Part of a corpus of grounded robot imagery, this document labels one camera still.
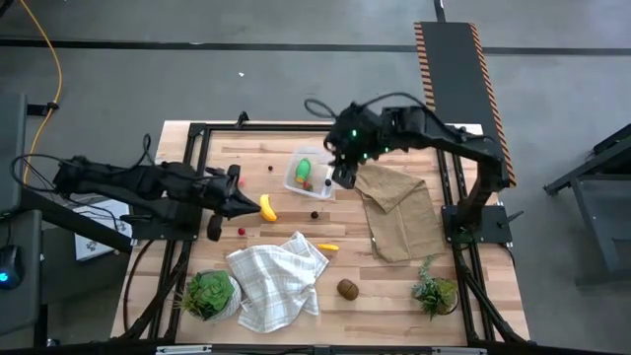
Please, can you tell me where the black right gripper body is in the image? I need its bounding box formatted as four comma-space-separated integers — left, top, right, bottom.
332, 102, 384, 191

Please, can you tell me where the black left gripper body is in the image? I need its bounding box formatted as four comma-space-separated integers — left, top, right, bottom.
204, 164, 243, 243

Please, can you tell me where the yellow toy banana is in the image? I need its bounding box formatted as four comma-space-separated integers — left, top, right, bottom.
259, 193, 278, 223

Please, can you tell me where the green toy cucumber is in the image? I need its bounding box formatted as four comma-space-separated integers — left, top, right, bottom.
294, 157, 313, 184

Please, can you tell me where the clear plastic tupperware container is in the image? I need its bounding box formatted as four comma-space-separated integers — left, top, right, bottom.
283, 144, 341, 200

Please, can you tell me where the white checked dish towel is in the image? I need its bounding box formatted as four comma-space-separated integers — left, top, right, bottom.
225, 230, 330, 334

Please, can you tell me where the brown toy kiwi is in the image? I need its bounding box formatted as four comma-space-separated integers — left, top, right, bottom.
336, 278, 361, 302

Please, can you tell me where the brown burlap cloth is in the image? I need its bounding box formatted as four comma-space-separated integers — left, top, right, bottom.
354, 164, 449, 263

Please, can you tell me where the green succulent in white pot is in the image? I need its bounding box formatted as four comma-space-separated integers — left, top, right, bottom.
179, 269, 244, 323

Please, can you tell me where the black mat with striped edges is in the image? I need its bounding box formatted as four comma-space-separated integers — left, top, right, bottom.
413, 21, 518, 188

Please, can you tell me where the white printed booklet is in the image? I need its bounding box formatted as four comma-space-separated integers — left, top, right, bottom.
73, 199, 134, 262

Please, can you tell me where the black diagonal support beam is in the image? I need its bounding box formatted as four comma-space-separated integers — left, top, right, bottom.
19, 188, 134, 255

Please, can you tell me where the small grey-green potted plant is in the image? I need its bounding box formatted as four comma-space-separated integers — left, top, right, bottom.
410, 254, 459, 321

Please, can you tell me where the black crossbar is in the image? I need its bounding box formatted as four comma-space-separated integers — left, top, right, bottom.
0, 342, 631, 355

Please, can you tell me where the grey panel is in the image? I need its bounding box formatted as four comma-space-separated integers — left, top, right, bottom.
0, 93, 29, 217

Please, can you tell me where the grey desk pad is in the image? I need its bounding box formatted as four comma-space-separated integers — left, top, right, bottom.
0, 209, 45, 336

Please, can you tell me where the black computer mouse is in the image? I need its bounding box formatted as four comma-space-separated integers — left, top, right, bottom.
0, 245, 25, 291

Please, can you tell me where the dark grey metal cart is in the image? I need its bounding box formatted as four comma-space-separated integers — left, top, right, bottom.
544, 122, 631, 305

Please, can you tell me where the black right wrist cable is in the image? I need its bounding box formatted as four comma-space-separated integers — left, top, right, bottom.
304, 91, 430, 122

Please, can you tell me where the black aluminium table frame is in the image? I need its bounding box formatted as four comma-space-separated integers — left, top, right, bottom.
111, 120, 532, 345

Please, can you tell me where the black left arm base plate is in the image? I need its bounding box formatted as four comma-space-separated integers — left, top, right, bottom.
120, 211, 203, 243

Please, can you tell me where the dark brown hose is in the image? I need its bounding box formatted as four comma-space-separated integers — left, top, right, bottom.
122, 239, 155, 331

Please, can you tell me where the silver bracket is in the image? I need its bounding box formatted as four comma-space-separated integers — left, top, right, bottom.
431, 346, 489, 355
156, 344, 213, 355

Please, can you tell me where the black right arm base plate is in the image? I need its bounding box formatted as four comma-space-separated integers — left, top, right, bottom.
442, 204, 514, 246

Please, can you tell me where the black cable clip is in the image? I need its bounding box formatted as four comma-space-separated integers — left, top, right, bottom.
27, 101, 60, 117

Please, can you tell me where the yellow cable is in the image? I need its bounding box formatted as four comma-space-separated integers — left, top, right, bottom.
19, 0, 64, 188

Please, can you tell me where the black floor cable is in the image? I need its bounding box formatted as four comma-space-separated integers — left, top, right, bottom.
9, 132, 155, 201

